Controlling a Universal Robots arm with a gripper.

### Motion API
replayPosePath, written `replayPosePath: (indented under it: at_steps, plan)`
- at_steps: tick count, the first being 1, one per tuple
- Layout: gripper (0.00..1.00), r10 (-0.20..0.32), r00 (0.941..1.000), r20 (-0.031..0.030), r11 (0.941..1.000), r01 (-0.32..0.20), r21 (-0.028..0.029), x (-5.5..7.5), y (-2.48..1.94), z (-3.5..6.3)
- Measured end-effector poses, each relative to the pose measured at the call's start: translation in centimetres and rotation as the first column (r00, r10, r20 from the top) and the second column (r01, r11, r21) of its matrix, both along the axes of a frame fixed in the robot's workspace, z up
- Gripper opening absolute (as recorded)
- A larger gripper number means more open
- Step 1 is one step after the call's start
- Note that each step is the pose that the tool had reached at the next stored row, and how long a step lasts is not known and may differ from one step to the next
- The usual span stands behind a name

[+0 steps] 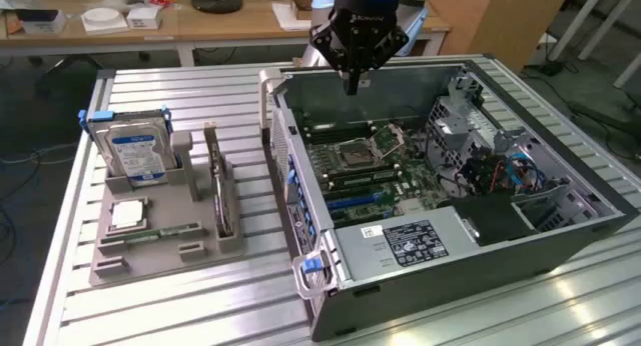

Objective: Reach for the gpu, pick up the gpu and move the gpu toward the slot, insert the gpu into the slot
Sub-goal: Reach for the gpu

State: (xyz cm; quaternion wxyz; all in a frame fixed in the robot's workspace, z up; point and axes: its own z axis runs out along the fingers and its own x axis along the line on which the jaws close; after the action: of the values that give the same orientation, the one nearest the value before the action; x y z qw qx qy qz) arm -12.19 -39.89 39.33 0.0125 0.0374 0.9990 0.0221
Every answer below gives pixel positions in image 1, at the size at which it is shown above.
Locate small white cardboard box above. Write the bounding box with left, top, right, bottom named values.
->
left=125, top=6, right=164, bottom=30

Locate white box with black top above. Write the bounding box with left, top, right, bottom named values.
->
left=13, top=8, right=66, bottom=35

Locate green RAM stick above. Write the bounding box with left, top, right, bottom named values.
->
left=97, top=225, right=205, bottom=246

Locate CPU socket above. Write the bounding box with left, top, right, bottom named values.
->
left=333, top=139, right=382, bottom=167

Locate open black PC case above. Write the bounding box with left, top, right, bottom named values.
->
left=257, top=59, right=641, bottom=342

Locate black power adapter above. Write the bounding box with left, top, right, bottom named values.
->
left=538, top=60, right=566, bottom=77

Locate black installed RAM stick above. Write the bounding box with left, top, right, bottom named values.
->
left=327, top=167, right=403, bottom=190

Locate blue wire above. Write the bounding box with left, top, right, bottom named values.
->
left=504, top=154, right=547, bottom=194

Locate green motherboard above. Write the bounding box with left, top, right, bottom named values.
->
left=299, top=119, right=455, bottom=227

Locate grey power supply unit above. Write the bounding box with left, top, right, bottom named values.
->
left=333, top=206, right=483, bottom=282

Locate white paper stack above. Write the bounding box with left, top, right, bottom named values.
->
left=271, top=2, right=315, bottom=32

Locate silver CPU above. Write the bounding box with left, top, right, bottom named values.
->
left=109, top=201, right=147, bottom=227

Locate white round dish on box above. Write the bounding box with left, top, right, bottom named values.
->
left=81, top=7, right=130, bottom=35

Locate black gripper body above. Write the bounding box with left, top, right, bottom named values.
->
left=327, top=0, right=403, bottom=50

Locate wooden cabinet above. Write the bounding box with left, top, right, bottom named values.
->
left=424, top=0, right=575, bottom=68

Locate wooden desk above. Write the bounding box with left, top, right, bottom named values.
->
left=0, top=0, right=451, bottom=68

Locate grey parts rack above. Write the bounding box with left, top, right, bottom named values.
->
left=86, top=130, right=247, bottom=287

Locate hard disk in blue caddy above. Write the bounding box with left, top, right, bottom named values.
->
left=77, top=105, right=175, bottom=189

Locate black round lamp base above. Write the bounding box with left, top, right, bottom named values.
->
left=189, top=0, right=245, bottom=14

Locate metal drive cage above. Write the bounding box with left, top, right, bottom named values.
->
left=424, top=74, right=507, bottom=163

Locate black chair base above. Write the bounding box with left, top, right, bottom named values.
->
left=567, top=100, right=641, bottom=131

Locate red wire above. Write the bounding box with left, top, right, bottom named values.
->
left=488, top=158, right=503, bottom=192

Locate metal disk bay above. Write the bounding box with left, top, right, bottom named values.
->
left=510, top=186, right=602, bottom=233

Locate metal socket cover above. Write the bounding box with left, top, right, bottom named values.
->
left=370, top=124, right=410, bottom=156

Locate white table frame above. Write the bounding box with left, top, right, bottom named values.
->
left=544, top=0, right=641, bottom=88

